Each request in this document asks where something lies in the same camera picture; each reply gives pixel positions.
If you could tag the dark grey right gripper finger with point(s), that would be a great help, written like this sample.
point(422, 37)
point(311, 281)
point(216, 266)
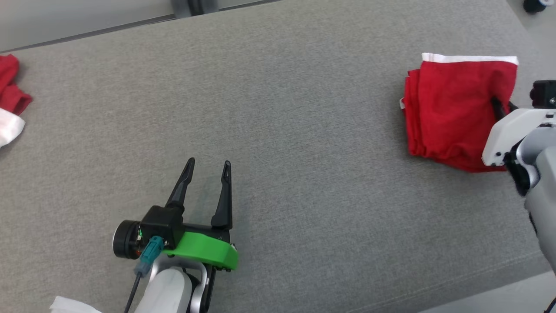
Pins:
point(513, 107)
point(499, 111)

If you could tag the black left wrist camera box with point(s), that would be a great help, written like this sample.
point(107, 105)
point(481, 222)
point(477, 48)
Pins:
point(163, 224)

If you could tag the grey rounded post bumper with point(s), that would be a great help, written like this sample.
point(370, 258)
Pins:
point(209, 5)
point(182, 6)

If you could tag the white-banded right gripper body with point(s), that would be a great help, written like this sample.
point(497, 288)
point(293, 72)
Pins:
point(508, 132)

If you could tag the dark grey baseboard strip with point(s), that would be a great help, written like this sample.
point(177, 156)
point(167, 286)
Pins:
point(243, 3)
point(87, 32)

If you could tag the red shorts with white trim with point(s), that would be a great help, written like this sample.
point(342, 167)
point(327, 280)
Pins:
point(451, 108)

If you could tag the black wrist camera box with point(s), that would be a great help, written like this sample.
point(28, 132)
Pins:
point(163, 224)
point(545, 93)

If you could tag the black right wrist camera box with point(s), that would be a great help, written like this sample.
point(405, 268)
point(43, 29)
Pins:
point(545, 93)

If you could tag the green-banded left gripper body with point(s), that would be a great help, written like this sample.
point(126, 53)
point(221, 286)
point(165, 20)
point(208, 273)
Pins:
point(204, 250)

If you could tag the red jersey with white sleeves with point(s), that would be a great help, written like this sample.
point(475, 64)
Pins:
point(11, 100)

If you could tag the black caster wheel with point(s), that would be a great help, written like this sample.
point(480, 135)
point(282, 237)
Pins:
point(535, 5)

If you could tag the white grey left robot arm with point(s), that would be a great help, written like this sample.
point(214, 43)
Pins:
point(169, 291)

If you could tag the white rounded robot shell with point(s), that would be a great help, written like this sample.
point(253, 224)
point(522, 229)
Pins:
point(74, 306)

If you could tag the grey vertical frame post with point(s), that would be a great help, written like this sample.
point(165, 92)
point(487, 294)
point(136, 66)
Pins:
point(196, 4)

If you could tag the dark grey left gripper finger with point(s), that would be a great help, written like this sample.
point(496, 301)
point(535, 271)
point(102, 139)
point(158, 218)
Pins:
point(180, 191)
point(225, 204)

